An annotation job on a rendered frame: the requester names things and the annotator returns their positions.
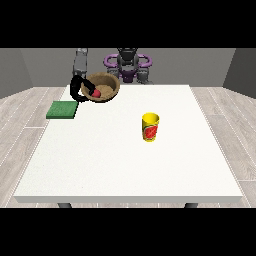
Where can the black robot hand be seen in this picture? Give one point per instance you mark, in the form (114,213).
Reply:
(76,88)

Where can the brown wooden bowl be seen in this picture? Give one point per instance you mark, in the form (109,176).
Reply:
(104,86)

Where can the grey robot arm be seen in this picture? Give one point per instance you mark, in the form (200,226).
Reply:
(80,63)

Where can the small red ball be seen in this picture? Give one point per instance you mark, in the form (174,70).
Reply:
(96,93)

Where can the green square pad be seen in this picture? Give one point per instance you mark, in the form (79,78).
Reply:
(62,109)

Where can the yellow cup with melon print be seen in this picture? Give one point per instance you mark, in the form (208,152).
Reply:
(150,127)

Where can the grey robot trunk purple rings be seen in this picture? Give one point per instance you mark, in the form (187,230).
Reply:
(127,65)

